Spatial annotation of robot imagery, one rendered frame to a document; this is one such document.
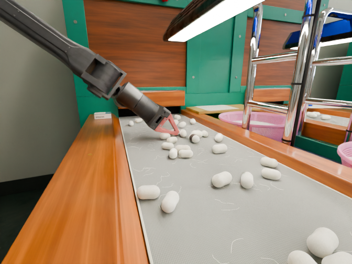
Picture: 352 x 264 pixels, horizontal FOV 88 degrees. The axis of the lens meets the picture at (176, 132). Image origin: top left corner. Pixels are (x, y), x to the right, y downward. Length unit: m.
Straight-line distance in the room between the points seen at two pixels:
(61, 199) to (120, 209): 0.08
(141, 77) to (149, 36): 0.18
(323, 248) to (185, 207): 0.15
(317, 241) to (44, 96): 1.75
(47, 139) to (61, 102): 0.32
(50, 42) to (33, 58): 1.28
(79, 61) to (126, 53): 0.42
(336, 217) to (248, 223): 0.12
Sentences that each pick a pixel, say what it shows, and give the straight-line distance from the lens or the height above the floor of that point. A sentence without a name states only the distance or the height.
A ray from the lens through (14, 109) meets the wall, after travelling 1.84.
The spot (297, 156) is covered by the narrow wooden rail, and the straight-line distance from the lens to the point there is 0.43.
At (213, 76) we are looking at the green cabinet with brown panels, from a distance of 1.00.
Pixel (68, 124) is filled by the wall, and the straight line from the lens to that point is 1.79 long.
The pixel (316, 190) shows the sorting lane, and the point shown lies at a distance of 0.38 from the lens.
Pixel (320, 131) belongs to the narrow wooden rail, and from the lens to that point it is 0.77.
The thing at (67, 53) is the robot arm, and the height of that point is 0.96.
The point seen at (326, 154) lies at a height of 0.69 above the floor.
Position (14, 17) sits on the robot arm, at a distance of 0.54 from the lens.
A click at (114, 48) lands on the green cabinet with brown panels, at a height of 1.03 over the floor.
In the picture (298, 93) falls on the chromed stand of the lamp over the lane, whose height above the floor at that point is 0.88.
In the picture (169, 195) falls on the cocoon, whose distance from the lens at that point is 0.26.
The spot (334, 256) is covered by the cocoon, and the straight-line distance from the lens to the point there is 0.24.
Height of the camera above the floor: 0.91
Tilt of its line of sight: 16 degrees down
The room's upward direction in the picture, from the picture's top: straight up
